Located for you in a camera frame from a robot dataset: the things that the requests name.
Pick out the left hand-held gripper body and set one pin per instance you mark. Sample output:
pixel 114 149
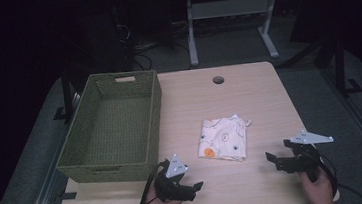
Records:
pixel 172 188

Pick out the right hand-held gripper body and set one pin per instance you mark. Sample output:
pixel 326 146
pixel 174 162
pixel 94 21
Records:
pixel 305 160

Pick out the white patterned cloth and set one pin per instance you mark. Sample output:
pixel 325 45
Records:
pixel 222 138

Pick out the green woven basket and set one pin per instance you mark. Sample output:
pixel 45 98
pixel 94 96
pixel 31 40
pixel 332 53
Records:
pixel 121 128

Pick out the person's right hand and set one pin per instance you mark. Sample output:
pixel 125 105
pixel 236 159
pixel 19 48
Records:
pixel 318 192

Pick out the black metal stand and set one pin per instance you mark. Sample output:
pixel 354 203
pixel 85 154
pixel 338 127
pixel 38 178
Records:
pixel 67 93
pixel 340 66

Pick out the grey round table grommet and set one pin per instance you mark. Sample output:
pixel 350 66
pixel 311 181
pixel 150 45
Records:
pixel 218 80

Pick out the grey metal table frame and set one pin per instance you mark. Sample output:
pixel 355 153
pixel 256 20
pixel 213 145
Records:
pixel 227 8

